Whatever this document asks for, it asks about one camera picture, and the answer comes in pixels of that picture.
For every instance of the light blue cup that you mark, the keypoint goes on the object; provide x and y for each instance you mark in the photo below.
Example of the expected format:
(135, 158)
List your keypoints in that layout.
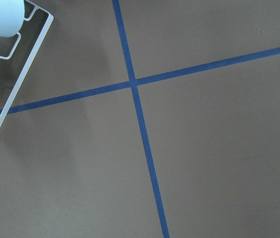
(12, 14)

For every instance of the white wire cup rack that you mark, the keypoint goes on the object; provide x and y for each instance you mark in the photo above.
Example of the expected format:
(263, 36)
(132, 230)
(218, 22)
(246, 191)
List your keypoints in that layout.
(18, 52)

